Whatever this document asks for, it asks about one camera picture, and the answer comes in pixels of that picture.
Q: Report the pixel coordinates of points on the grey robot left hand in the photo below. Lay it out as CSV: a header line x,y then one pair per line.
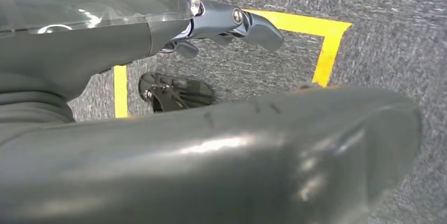
x,y
209,166

